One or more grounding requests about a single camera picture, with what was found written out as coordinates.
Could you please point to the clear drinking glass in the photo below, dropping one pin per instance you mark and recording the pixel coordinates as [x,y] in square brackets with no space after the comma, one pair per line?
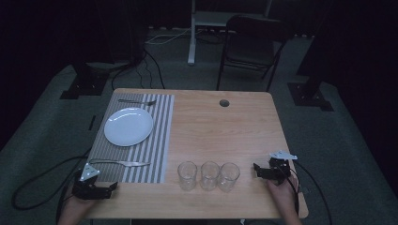
[187,175]
[229,176]
[209,175]

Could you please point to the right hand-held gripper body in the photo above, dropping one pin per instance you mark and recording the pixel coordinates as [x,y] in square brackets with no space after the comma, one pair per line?
[280,167]

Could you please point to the person's left hand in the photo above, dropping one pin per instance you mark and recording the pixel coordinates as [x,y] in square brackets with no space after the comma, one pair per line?
[75,207]

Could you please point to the black stand base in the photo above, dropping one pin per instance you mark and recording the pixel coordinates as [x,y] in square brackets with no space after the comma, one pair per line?
[308,97]
[84,84]

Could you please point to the silver fork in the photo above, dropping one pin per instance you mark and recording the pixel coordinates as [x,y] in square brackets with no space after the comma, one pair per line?
[120,162]
[137,101]

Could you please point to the white round plate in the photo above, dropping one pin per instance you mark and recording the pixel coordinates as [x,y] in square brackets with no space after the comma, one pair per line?
[128,126]

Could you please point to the person's right hand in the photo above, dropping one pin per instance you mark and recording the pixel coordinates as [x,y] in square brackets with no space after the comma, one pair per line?
[283,195]

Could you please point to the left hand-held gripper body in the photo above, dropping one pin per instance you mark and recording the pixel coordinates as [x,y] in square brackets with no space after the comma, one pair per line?
[89,188]

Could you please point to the white metal desk frame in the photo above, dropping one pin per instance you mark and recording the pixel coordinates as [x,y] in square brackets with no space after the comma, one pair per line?
[192,40]

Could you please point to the small black floor strip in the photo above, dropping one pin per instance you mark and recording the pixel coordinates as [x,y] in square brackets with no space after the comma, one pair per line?
[92,122]

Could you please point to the black folding chair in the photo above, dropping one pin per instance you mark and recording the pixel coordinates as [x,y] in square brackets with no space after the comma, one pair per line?
[250,50]

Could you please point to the grey striped placemat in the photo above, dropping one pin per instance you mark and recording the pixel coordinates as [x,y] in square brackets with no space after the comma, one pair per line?
[156,140]

